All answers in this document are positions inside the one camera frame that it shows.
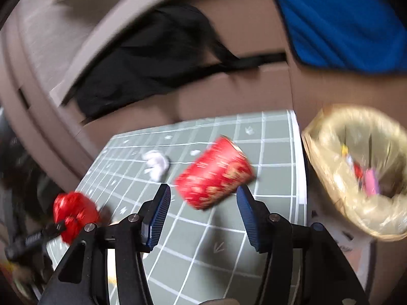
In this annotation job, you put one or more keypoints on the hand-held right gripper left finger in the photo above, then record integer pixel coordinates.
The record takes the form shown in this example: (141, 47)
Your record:
(159, 216)

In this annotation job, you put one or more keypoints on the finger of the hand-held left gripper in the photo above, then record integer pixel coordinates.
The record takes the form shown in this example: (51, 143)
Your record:
(35, 238)

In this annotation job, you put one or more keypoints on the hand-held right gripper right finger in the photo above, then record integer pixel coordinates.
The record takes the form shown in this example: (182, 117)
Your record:
(249, 219)

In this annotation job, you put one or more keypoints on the red wrapper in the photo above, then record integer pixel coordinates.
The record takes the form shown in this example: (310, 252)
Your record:
(74, 209)

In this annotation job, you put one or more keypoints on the red patterned paper cup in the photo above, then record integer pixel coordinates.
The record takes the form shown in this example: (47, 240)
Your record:
(213, 174)

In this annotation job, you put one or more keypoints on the bin with yellowish bag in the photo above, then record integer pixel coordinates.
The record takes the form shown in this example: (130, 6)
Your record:
(337, 152)

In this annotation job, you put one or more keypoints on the white crumpled tissue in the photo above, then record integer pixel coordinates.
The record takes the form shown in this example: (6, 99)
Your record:
(155, 165)

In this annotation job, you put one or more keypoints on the green checked table mat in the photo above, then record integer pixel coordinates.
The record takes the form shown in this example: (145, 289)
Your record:
(206, 247)

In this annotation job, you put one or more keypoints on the pink purple packet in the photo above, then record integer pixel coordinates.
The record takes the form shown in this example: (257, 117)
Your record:
(371, 182)

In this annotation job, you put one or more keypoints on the black cloth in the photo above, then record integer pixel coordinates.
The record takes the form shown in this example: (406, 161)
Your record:
(152, 54)

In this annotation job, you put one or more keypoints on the blue cloth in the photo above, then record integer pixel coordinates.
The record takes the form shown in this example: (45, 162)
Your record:
(334, 22)

